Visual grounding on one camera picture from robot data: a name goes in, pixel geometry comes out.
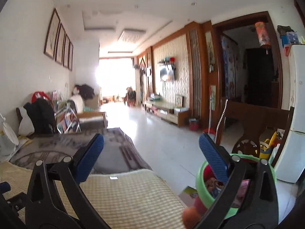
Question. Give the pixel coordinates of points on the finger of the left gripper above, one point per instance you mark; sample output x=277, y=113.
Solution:
x=4, y=187

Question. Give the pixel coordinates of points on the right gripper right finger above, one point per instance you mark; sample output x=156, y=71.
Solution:
x=248, y=197

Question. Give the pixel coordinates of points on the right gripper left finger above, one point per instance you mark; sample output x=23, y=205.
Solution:
x=44, y=207

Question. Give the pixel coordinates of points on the small red trash can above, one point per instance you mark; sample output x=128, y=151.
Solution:
x=194, y=124

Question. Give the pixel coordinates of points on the person's right hand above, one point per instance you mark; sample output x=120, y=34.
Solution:
x=190, y=217

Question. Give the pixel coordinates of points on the red bin green rim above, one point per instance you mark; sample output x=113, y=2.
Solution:
x=208, y=188

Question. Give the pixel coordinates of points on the white refrigerator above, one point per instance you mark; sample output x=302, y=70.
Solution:
x=290, y=164

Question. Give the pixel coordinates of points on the white plastic bag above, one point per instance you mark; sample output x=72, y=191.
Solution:
x=26, y=127

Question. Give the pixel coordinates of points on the yellow bag on floor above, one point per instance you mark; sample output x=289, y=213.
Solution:
x=269, y=147

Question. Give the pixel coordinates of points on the black clothes pile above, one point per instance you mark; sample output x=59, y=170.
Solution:
x=42, y=117

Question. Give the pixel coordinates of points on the dark wooden chair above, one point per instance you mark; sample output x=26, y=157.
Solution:
x=254, y=120

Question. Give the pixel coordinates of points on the yellow striped table cloth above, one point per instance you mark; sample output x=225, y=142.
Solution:
x=138, y=199

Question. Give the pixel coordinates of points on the low TV cabinet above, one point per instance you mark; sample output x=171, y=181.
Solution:
x=169, y=112

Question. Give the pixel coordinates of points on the wall picture frames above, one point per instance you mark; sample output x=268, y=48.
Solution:
x=58, y=45

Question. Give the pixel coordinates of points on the wall mounted television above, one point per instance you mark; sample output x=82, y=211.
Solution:
x=167, y=72

